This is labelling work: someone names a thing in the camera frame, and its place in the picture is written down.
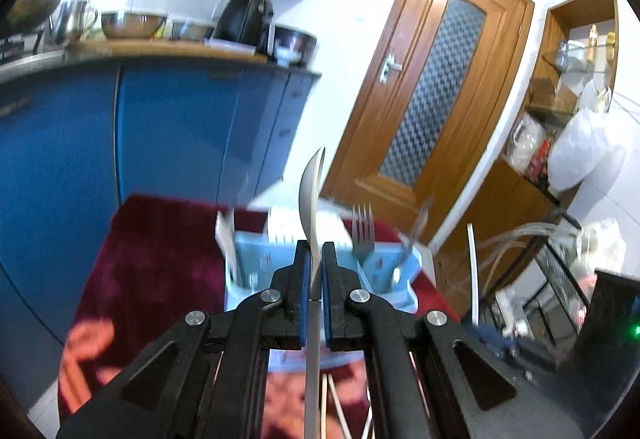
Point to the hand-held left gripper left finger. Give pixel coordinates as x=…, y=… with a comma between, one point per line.
x=302, y=289

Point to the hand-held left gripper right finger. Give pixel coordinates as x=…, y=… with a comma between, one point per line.
x=328, y=289

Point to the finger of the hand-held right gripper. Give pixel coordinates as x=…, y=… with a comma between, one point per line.
x=492, y=339

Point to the steel fork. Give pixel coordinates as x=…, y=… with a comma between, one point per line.
x=363, y=239
x=412, y=244

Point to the light blue chopstick box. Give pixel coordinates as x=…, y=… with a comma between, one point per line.
x=400, y=299

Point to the white chopstick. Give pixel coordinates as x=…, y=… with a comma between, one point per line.
x=472, y=269

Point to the steel spoon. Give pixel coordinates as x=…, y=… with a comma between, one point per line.
x=310, y=199

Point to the cream plastic spoon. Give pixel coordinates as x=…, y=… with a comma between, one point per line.
x=225, y=239

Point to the white power strip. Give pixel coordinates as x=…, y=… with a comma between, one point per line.
x=510, y=314

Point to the wooden chopstick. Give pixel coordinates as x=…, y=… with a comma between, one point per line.
x=340, y=411
x=325, y=404

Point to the wooden door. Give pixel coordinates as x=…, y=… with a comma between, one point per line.
x=360, y=144

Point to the red floral blanket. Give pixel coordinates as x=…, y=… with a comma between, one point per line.
x=150, y=259

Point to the white plastic bag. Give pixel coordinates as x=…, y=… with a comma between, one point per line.
x=585, y=149

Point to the blue counter cabinets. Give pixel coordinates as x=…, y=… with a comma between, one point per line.
x=175, y=119

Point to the small white bowl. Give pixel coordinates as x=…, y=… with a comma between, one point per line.
x=289, y=56

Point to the black air fryer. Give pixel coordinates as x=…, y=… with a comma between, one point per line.
x=242, y=21

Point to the steel bowl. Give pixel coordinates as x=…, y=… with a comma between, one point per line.
x=192, y=30

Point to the steel colander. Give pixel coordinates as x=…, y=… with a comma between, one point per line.
x=132, y=25

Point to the wooden shelf unit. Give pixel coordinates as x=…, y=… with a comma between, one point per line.
x=565, y=19

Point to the steel kettle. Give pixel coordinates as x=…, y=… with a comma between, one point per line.
x=70, y=21

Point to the black wok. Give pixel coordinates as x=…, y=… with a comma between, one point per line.
x=32, y=9

